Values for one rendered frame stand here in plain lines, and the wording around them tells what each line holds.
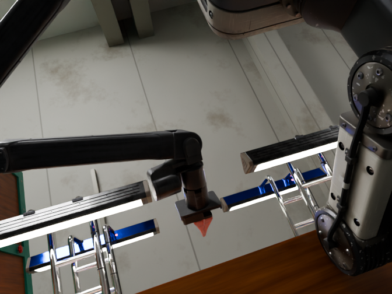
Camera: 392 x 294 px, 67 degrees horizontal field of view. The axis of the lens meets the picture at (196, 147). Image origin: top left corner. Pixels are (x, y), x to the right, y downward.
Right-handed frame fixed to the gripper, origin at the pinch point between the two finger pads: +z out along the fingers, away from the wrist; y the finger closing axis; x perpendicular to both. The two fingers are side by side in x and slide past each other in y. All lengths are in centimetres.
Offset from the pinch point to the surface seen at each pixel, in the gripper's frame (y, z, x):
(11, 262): 88, 56, -88
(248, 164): -25.3, 0.6, -26.7
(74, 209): 33.7, -0.2, -28.4
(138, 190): 13.2, -0.3, -28.4
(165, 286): 12.0, -3.0, 14.8
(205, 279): 4.4, -2.2, 15.8
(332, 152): -165, 90, -153
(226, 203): -27, 42, -64
